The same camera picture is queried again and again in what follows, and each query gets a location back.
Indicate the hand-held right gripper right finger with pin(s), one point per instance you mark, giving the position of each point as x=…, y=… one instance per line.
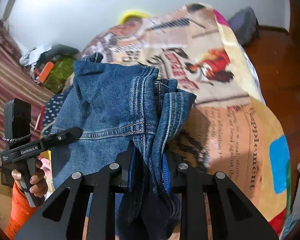
x=166, y=173

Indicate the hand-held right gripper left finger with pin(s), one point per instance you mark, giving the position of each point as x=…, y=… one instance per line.
x=131, y=166

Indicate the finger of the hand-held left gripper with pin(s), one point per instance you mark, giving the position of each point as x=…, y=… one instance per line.
x=62, y=136

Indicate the blue denim jacket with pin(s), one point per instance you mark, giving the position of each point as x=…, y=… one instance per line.
x=110, y=110

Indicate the person's left forearm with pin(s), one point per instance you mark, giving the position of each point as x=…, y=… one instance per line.
x=17, y=212

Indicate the pile of grey white clothes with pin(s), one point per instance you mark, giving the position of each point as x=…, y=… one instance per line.
x=47, y=52

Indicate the person's left hand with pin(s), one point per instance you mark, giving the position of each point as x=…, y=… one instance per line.
x=39, y=180

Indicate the navy dotted cloth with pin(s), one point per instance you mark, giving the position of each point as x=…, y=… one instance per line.
x=55, y=110

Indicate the striped brown curtain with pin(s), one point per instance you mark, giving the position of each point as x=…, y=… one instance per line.
x=5, y=80

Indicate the orange box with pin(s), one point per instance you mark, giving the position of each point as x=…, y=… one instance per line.
x=45, y=72

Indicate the green cloth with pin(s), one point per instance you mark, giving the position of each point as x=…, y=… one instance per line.
x=61, y=73

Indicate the printed blanket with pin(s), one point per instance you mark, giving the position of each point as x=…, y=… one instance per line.
x=230, y=100

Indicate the yellow pillow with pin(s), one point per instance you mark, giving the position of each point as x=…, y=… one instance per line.
x=133, y=16

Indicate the grey purple backpack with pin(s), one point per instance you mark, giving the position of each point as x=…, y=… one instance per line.
x=245, y=25

